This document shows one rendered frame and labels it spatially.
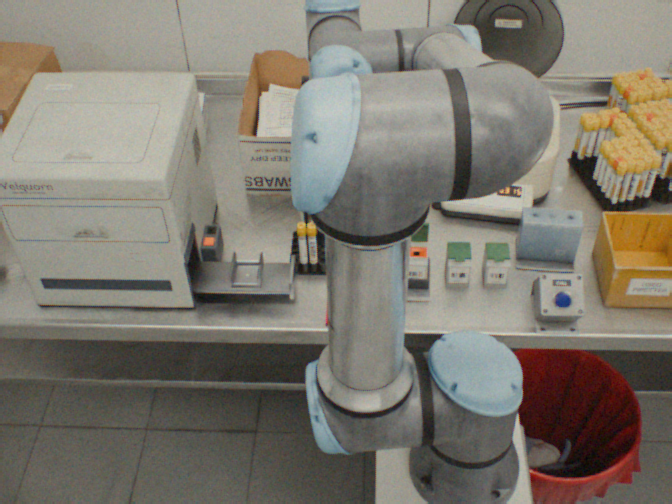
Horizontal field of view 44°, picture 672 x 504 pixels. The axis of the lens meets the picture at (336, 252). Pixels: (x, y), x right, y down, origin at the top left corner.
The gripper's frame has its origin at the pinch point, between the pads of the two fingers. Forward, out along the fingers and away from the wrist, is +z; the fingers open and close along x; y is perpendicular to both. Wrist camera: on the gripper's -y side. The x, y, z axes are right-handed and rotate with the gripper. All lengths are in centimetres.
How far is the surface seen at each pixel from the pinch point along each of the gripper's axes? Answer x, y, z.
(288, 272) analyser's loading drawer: 7.6, 10.7, 13.7
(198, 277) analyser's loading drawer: 9.0, 26.1, 13.7
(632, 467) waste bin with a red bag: 13, -58, 67
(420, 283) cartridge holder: 8.7, -12.0, 15.0
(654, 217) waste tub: -1, -52, 8
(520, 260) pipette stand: 1.3, -30.0, 16.7
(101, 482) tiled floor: -1, 67, 105
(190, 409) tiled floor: -24, 47, 105
